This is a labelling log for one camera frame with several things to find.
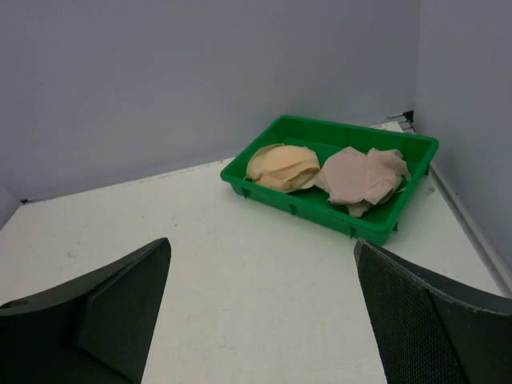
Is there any beige bra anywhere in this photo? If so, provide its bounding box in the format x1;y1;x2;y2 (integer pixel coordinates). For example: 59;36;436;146
246;143;321;194

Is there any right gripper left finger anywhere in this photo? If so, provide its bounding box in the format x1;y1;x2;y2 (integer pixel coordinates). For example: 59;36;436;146
1;238;171;383

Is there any green plastic tray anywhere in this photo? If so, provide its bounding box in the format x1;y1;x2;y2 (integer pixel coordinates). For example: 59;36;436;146
220;115;439;246

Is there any pink bra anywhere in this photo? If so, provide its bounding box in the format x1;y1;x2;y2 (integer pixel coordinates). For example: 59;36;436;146
315;146;410;218

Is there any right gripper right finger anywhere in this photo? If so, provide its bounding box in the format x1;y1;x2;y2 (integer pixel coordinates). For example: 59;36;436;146
354;238;511;383

